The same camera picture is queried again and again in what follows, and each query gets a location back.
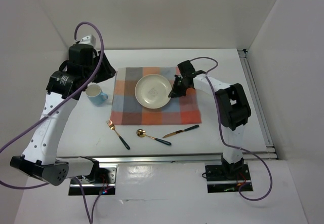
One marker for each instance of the light blue mug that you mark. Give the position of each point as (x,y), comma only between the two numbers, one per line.
(95,94)

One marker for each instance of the gold fork green handle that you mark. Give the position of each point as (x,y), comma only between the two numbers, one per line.
(112,127)

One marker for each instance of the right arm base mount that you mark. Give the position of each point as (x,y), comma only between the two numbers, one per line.
(218,182)

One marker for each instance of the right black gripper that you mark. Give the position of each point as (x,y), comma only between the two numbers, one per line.
(176,92)

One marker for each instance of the gold spoon green handle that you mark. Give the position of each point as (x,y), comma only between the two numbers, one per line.
(142,133)

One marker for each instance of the aluminium side rail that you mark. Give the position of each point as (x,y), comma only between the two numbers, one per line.
(242,53)

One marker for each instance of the checkered orange blue cloth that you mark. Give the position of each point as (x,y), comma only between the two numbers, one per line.
(126,110)

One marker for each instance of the gold knife green handle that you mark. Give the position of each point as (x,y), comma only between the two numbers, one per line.
(181,131)

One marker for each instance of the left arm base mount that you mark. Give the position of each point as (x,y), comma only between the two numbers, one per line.
(103,183)

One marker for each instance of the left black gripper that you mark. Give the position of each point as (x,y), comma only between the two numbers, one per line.
(108,70)

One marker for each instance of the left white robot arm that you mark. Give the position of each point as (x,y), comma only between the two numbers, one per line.
(39,160)

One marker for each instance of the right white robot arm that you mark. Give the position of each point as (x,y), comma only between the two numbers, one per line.
(233,111)

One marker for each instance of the cream ceramic plate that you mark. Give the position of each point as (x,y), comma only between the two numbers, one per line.
(152,91)

